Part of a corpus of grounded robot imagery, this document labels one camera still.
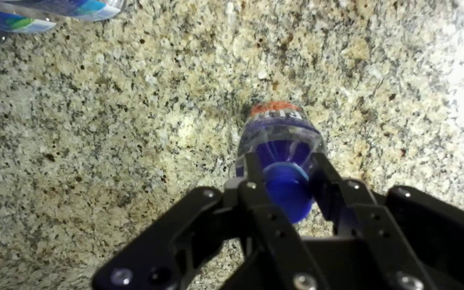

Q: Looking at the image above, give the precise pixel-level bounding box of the blue-capped water bottle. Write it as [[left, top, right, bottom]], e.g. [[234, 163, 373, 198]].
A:
[[236, 100, 328, 224]]

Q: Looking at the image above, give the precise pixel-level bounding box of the shrink-wrapped water bottle pack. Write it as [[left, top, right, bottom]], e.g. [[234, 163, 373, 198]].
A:
[[0, 0, 126, 53]]

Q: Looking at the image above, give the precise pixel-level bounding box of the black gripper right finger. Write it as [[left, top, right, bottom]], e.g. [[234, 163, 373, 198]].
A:
[[310, 152, 464, 290]]

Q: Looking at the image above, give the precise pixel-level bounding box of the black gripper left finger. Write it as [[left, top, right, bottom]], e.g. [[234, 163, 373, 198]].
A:
[[93, 152, 320, 290]]

